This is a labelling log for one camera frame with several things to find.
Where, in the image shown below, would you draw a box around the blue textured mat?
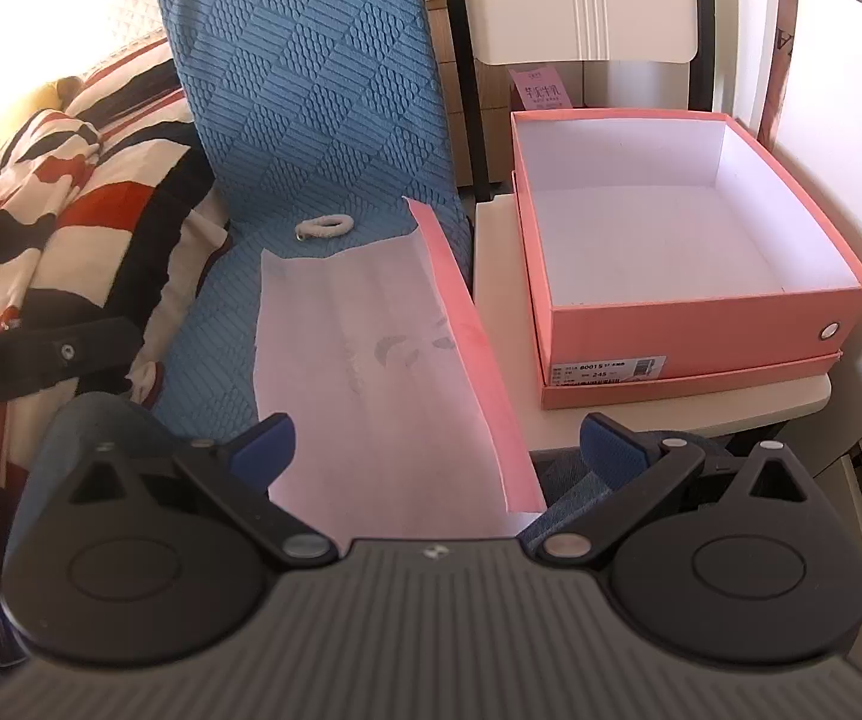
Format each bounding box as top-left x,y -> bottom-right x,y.
144,0 -> 477,460

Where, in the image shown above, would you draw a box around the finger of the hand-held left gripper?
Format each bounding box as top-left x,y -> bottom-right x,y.
0,317 -> 141,400

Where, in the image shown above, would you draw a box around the striped fleece blanket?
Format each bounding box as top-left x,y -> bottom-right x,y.
0,37 -> 234,482

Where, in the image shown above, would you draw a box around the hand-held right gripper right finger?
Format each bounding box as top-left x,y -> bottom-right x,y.
536,412 -> 805,565

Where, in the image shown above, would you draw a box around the pink shoe box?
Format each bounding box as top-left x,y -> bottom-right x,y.
510,110 -> 862,380

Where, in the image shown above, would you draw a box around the pink cardboard sheet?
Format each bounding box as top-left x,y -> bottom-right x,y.
253,196 -> 549,538

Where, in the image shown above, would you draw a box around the white chair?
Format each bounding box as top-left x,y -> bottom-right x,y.
435,0 -> 834,458

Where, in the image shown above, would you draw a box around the white hair tie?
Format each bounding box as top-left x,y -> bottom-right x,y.
295,214 -> 356,244

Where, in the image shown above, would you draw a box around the person's blue jeans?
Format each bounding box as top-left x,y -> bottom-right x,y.
22,397 -> 710,542

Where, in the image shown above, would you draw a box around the yellow pillow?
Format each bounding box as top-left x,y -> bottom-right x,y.
22,77 -> 84,118

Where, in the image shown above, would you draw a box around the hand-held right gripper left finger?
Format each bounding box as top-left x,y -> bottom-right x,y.
63,412 -> 338,569

